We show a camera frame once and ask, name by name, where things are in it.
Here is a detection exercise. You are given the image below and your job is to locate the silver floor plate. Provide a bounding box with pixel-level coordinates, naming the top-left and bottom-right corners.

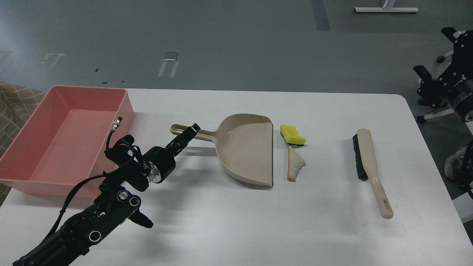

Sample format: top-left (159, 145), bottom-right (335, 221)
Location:
top-left (162, 52), bottom-right (178, 62)

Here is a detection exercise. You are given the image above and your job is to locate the yellow green sponge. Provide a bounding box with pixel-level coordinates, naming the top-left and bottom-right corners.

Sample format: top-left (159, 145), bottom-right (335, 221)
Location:
top-left (279, 124), bottom-right (306, 147)

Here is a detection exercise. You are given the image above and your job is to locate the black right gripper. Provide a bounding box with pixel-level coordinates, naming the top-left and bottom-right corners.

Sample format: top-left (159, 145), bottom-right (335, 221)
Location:
top-left (413, 27), bottom-right (473, 122)

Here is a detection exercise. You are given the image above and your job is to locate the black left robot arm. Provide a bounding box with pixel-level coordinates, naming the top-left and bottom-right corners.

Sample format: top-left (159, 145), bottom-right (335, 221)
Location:
top-left (13, 117), bottom-right (200, 266)

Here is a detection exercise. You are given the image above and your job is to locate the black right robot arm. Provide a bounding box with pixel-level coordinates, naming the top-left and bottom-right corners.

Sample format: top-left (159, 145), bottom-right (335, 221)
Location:
top-left (413, 27), bottom-right (472, 196)

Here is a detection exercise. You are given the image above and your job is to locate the pink plastic bin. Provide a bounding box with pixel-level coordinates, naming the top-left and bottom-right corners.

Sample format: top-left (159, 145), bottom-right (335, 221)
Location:
top-left (0, 86), bottom-right (135, 197)

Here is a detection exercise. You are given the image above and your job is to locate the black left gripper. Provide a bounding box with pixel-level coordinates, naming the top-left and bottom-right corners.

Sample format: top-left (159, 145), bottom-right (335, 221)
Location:
top-left (144, 123), bottom-right (201, 184)

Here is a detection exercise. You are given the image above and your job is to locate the white desk leg base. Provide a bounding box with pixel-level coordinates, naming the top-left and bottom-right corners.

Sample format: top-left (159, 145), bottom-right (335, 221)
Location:
top-left (353, 7), bottom-right (419, 13)

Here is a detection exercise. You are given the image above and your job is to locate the white office chair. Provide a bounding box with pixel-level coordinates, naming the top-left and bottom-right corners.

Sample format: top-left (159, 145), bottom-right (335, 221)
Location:
top-left (416, 50), bottom-right (455, 124)

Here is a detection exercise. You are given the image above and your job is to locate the beige hand brush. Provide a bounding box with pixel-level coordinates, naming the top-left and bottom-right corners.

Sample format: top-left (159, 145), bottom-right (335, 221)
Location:
top-left (353, 128), bottom-right (394, 219)

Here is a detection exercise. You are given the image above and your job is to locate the beige plastic dustpan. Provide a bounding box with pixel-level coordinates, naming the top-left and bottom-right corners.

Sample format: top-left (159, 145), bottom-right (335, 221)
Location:
top-left (170, 113), bottom-right (274, 190)

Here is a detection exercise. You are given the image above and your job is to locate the white bread slice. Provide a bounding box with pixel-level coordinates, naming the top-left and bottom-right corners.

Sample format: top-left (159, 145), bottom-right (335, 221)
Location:
top-left (286, 146), bottom-right (306, 182)

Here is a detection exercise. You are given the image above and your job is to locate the white table corner right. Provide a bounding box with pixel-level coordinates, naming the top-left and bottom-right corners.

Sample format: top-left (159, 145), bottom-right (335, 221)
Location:
top-left (453, 141), bottom-right (473, 223)

